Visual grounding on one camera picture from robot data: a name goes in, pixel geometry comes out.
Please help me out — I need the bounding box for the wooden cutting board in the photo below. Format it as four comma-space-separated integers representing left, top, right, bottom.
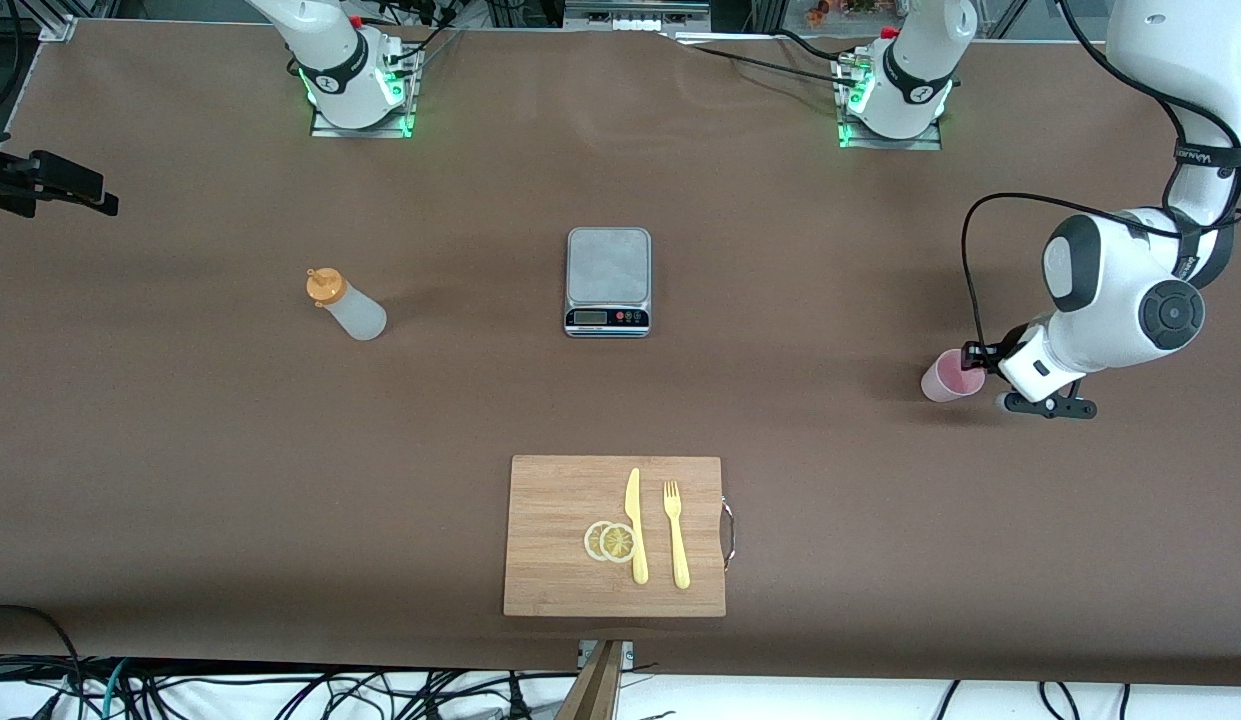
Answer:
503, 455, 727, 618

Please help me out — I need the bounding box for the brown table cover sheet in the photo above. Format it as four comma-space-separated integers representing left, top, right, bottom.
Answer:
0, 18, 1241, 687

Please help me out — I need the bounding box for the translucent sauce bottle orange cap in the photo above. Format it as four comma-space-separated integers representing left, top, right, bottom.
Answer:
306, 267, 388, 342

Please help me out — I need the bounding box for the pink plastic cup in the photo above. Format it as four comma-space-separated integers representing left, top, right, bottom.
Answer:
920, 348, 986, 404

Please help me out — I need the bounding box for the black looped floor cable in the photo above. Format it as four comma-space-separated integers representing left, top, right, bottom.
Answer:
0, 603, 86, 701

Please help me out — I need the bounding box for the black cable across table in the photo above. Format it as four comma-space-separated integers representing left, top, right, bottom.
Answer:
660, 30, 866, 89

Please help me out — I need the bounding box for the wooden post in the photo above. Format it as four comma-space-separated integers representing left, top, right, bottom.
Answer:
555, 640, 626, 720

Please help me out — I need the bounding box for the white power strip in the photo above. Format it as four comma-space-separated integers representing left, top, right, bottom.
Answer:
565, 0, 711, 35

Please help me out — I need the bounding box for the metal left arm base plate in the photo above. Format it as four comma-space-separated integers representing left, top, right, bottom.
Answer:
838, 55, 943, 151

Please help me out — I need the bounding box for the silver digital kitchen scale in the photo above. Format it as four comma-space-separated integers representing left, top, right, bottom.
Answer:
564, 227, 652, 339

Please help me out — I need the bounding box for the yellow plastic knife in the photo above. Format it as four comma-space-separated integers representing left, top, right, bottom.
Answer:
625, 467, 650, 586

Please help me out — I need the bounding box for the yellow plastic fork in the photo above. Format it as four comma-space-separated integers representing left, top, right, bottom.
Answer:
663, 480, 691, 590

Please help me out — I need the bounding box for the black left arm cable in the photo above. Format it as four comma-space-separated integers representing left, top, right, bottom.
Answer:
960, 0, 1241, 351

